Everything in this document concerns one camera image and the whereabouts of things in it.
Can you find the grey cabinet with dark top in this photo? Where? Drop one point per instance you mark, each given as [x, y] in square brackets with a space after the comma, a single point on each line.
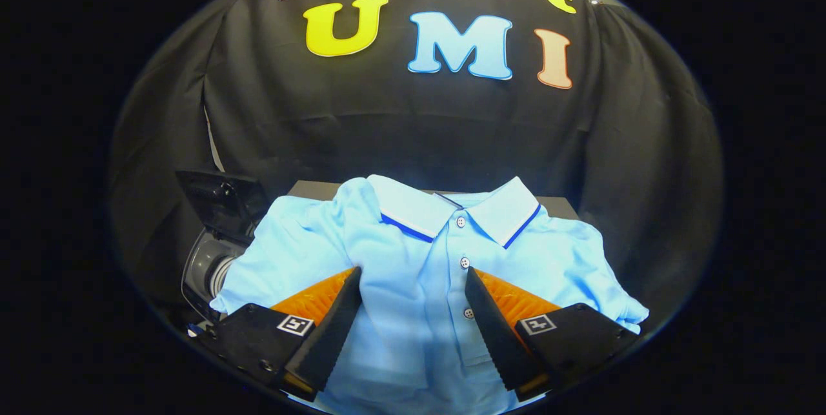
[310, 190]

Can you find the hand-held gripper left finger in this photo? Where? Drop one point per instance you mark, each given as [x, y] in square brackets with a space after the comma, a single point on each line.
[332, 337]

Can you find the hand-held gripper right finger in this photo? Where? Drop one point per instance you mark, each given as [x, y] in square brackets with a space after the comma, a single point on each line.
[493, 337]

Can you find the light blue polo shirt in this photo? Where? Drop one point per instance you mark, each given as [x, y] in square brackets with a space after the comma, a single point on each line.
[413, 312]

